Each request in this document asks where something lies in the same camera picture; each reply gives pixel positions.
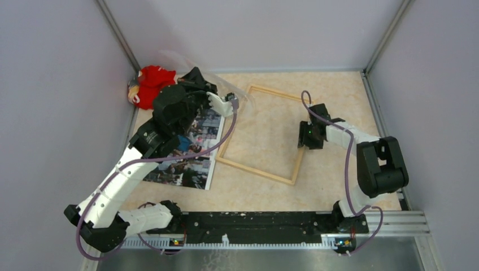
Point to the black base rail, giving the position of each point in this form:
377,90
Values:
261,227

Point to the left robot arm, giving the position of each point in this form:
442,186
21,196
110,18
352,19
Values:
99,220

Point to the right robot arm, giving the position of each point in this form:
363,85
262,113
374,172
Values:
374,165

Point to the wooden picture frame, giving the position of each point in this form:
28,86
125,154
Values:
264,142

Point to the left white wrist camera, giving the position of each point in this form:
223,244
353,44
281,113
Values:
225,106

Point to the red crumpled cloth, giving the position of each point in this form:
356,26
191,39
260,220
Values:
144,87

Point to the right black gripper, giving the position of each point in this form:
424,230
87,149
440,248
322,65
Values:
305,126

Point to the printed photo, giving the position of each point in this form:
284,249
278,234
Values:
194,172

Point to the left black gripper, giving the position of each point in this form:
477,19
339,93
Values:
193,79

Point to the transparent plastic sheet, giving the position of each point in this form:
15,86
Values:
172,60

